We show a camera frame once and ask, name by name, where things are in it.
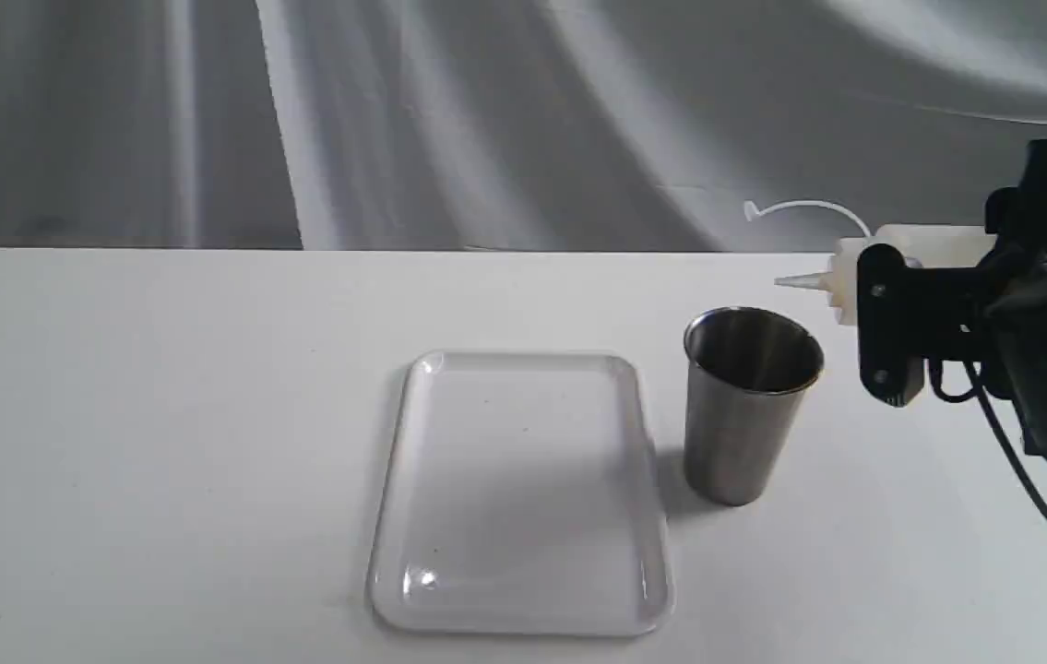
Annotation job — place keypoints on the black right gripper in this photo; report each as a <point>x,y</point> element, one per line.
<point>909,316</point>

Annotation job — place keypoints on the clear plastic squeeze bottle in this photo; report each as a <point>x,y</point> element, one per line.
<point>922,245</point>

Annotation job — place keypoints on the stainless steel cup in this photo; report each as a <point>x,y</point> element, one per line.
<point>748,372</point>

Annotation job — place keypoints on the white plastic tray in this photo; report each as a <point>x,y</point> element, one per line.
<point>522,498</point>

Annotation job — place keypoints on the grey backdrop cloth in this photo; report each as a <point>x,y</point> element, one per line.
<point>661,126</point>

